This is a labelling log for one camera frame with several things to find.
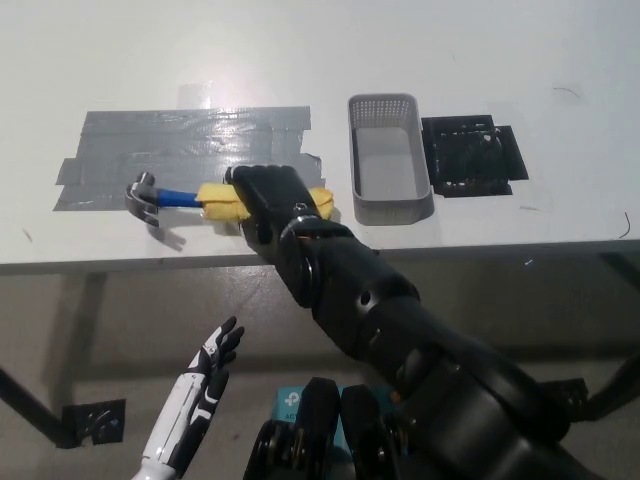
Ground black floor tape patch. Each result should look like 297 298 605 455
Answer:
62 398 126 449
542 378 590 441

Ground black table leg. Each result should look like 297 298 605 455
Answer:
584 349 640 421
0 367 76 449

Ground white and black left hand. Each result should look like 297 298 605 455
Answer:
139 315 246 474

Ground black and white right hand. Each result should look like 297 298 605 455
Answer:
223 164 326 261

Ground teal robot body top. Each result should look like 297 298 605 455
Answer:
272 384 351 454

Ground gray plastic perforated container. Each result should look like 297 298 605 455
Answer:
347 92 435 225

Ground black tape patch on desk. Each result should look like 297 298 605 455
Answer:
421 114 530 197

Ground black robot body blocks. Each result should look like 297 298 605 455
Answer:
242 377 406 480

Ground blue hammer with yellow wrap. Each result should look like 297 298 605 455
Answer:
123 171 335 239

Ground gray duct tape patch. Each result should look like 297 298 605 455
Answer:
52 105 326 214

